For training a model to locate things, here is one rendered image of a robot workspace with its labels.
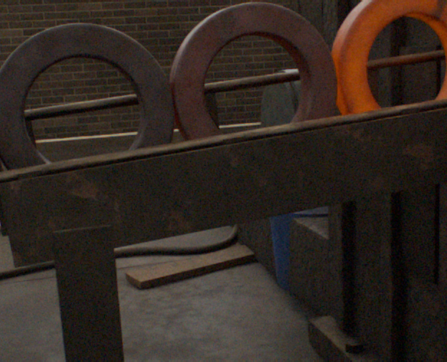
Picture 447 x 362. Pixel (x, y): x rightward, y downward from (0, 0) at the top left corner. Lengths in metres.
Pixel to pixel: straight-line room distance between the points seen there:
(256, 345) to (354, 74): 1.08
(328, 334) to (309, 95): 0.95
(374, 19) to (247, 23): 0.14
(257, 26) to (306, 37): 0.06
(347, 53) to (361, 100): 0.06
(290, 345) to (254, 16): 1.14
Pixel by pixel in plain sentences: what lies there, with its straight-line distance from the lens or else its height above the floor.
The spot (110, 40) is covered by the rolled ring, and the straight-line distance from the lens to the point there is 0.67.
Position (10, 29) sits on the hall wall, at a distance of 6.76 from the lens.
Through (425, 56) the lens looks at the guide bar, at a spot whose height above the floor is 0.72.
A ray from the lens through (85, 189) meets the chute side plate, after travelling 0.65.
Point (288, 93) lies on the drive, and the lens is 2.02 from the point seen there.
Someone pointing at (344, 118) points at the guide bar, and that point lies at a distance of 0.72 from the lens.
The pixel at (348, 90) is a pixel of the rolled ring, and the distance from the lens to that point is 0.74.
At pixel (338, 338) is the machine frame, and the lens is 1.58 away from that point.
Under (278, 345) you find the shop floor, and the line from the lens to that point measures 1.71.
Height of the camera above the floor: 0.72
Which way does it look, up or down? 11 degrees down
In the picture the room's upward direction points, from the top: 3 degrees counter-clockwise
